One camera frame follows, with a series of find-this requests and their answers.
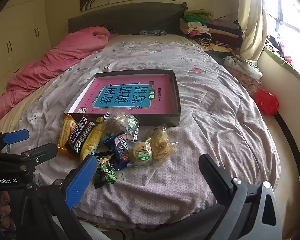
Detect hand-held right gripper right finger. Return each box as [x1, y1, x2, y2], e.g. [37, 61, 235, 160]
[199, 153, 283, 240]

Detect floral pillow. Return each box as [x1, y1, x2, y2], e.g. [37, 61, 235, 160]
[225, 66, 263, 98]

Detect long yellow snack packet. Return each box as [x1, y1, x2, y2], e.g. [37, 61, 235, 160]
[79, 117, 105, 162]

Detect pink and blue book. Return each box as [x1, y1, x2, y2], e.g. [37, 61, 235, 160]
[74, 76, 178, 117]

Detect beige bed sheet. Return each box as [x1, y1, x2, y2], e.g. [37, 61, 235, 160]
[0, 79, 63, 133]

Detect clothes on windowsill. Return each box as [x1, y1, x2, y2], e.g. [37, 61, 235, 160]
[265, 34, 294, 65]

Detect black packet green peas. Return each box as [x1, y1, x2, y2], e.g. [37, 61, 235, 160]
[93, 151, 118, 189]

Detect green windowsill mat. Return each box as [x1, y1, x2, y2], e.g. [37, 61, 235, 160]
[262, 47, 300, 90]

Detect white crumpled cloth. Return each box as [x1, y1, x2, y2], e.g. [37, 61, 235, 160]
[224, 56, 263, 79]

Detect person's left hand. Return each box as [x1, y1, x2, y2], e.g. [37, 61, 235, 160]
[0, 191, 15, 230]

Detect cream curtain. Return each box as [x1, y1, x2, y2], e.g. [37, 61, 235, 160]
[237, 0, 268, 62]

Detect round biscuit packet green label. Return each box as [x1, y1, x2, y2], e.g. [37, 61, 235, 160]
[126, 140, 154, 167]

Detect clear packet dark pastry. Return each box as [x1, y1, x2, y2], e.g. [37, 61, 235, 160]
[104, 111, 140, 140]

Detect orange rice cracker packet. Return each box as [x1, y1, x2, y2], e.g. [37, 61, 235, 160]
[57, 114, 77, 155]

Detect dark patterned cloth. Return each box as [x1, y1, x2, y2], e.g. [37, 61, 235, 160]
[139, 29, 168, 37]

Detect grey headboard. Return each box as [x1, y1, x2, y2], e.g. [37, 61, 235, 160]
[67, 2, 188, 37]

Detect shallow grey cardboard box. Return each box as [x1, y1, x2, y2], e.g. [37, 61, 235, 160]
[64, 69, 182, 127]

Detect blue cookie packet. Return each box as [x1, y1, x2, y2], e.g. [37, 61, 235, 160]
[102, 132, 135, 172]

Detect clear packet flaky pastry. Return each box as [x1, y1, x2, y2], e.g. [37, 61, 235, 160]
[146, 127, 178, 160]

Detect cream wardrobe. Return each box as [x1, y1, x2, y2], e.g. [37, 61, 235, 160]
[0, 0, 53, 80]

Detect window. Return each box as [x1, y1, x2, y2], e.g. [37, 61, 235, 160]
[262, 0, 300, 80]

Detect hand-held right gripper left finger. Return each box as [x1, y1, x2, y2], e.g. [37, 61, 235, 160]
[22, 155, 98, 240]

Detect red plastic bag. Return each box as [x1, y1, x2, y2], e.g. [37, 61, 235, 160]
[254, 89, 279, 115]

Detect dark brown chocolate bar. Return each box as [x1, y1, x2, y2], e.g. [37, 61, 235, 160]
[65, 115, 97, 153]

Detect pile of folded clothes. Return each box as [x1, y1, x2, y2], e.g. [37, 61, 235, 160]
[180, 9, 243, 53]

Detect pink duvet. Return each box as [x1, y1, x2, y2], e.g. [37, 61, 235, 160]
[0, 26, 119, 130]

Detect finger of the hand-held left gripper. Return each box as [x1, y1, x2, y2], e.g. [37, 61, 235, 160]
[20, 142, 58, 166]
[0, 129, 30, 153]

